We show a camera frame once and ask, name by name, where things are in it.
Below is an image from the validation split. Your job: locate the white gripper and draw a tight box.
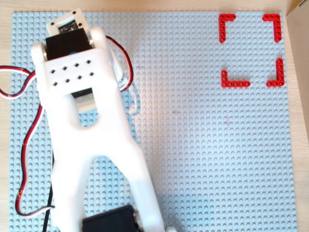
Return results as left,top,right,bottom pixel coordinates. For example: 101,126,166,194
105,40,131,91

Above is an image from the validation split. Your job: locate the grey Lego baseplate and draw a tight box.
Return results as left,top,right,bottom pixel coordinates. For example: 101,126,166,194
9,11,299,232

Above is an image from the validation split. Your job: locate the red L-shaped Lego beam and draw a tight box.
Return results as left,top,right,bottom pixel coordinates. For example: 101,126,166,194
219,14,237,44
221,70,251,88
266,58,284,87
262,14,282,43

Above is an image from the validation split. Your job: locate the red white black servo cable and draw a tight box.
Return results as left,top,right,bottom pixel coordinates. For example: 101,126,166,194
105,35,135,92
0,65,56,217

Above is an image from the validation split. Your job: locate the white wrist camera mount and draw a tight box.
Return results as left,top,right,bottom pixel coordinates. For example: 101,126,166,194
46,11,85,34

